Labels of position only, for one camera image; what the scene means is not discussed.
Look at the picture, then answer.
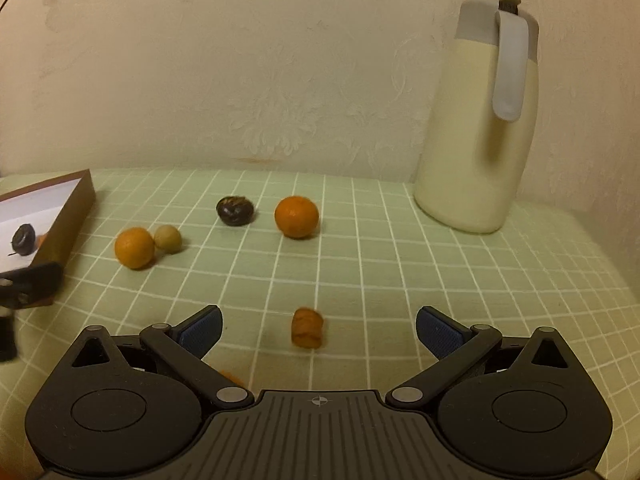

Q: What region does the dark brown water chestnut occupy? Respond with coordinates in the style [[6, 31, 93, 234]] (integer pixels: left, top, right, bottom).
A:
[[216, 196, 256, 227], [10, 224, 37, 259]]

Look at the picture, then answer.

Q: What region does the tan round longan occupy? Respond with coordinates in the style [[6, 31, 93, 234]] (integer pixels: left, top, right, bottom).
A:
[[153, 225, 182, 255]]

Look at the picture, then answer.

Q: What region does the brown cardboard box white inside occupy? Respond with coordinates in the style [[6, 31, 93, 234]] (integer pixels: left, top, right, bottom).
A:
[[0, 169, 96, 307]]

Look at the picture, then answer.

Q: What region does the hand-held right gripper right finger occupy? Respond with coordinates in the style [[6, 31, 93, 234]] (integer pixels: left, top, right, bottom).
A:
[[385, 305, 571, 409]]

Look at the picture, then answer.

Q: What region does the green checked tablecloth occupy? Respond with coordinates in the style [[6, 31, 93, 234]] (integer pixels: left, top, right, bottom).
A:
[[0, 167, 640, 480]]

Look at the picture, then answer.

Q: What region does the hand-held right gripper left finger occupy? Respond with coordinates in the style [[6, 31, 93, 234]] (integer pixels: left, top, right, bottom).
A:
[[67, 305, 256, 409]]

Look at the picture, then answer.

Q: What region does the cream thermos jug grey lid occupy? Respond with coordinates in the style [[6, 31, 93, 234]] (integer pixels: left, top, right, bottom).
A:
[[412, 0, 541, 235]]

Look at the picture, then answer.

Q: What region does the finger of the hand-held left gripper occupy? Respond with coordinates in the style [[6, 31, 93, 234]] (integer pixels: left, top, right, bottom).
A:
[[0, 261, 65, 311]]

